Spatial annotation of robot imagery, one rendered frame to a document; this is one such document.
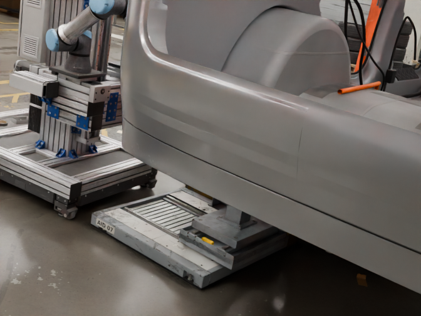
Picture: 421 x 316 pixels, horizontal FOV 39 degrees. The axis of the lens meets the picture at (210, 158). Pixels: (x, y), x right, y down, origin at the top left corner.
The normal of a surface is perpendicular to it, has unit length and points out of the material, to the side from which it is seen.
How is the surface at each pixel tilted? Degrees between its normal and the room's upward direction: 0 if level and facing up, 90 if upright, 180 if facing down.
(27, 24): 90
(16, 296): 0
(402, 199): 108
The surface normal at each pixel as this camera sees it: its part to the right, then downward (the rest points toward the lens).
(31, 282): 0.17, -0.94
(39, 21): -0.52, 0.18
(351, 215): -0.63, 0.45
